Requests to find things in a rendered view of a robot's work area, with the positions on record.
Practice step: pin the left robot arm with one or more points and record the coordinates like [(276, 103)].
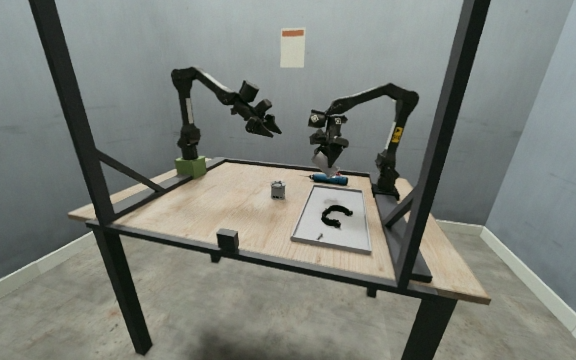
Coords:
[(190, 134)]

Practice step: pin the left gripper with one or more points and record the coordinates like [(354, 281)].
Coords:
[(260, 126)]

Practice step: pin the blue cylindrical tool body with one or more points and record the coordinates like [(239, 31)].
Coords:
[(323, 178)]

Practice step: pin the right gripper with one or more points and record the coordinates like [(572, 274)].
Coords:
[(333, 151)]

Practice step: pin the black metal support frame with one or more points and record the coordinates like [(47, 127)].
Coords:
[(467, 37)]

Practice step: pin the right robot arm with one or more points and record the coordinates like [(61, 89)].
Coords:
[(405, 102)]

